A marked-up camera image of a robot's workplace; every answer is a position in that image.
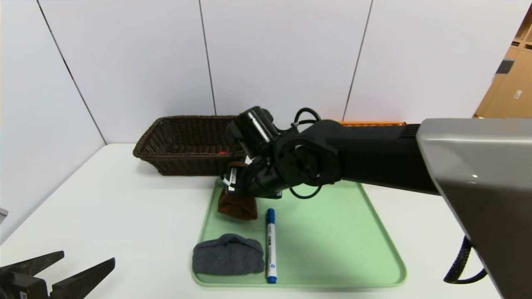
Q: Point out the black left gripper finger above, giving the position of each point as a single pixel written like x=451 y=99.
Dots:
x=29 y=265
x=83 y=278

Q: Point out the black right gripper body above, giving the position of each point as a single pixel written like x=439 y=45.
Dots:
x=231 y=179

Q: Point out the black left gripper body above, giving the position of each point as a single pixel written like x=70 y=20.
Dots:
x=21 y=287

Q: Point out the brown towel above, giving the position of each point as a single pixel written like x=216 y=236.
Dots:
x=237 y=207

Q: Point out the grey towel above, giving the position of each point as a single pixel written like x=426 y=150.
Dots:
x=226 y=255

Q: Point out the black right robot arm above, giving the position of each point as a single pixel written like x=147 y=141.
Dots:
x=374 y=153

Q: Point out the dark brown wicker basket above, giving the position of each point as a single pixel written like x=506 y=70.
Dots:
x=174 y=141

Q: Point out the orange wicker basket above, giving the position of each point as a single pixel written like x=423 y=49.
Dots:
x=374 y=123

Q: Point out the blue white marker pen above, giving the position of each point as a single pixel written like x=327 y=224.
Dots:
x=270 y=249

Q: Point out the light green plastic tray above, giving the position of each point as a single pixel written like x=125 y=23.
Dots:
x=332 y=249

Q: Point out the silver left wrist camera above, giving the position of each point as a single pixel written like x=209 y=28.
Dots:
x=3 y=211

